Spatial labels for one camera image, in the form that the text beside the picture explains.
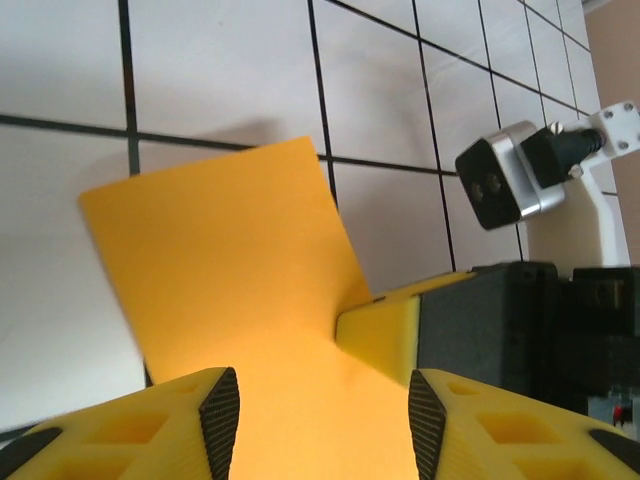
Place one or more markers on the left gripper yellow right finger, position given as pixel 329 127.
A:
pixel 500 440

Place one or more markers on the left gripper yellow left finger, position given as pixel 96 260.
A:
pixel 125 440

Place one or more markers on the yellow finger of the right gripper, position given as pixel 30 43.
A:
pixel 375 335

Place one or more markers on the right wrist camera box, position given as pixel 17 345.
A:
pixel 495 190

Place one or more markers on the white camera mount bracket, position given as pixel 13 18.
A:
pixel 620 125

